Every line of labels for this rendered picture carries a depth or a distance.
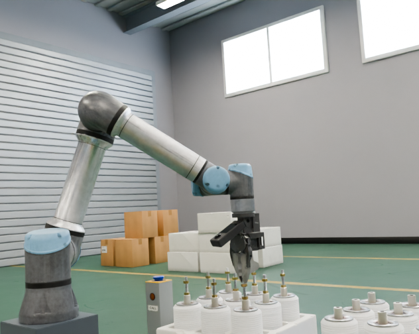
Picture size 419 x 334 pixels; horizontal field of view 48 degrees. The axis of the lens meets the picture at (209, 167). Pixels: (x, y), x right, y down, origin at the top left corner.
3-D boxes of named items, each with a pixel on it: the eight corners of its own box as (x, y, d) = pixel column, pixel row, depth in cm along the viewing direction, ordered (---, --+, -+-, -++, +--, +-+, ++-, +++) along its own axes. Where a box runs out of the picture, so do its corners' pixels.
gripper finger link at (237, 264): (254, 280, 147) (253, 251, 148) (239, 283, 144) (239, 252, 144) (248, 279, 149) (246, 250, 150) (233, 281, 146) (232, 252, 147)
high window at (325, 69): (327, 71, 673) (321, 4, 682) (223, 97, 794) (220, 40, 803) (329, 72, 679) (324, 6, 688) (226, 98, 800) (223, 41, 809)
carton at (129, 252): (149, 264, 523) (148, 237, 525) (132, 267, 505) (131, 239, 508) (132, 264, 542) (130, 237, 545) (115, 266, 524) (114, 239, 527)
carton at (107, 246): (121, 262, 567) (120, 237, 570) (134, 263, 551) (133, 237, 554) (101, 265, 544) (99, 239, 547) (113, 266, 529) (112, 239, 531)
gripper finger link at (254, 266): (263, 281, 144) (260, 251, 145) (248, 284, 140) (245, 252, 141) (256, 281, 146) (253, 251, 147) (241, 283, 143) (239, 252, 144)
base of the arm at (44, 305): (38, 327, 113) (37, 285, 114) (7, 321, 123) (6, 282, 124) (90, 314, 125) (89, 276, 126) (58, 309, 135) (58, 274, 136)
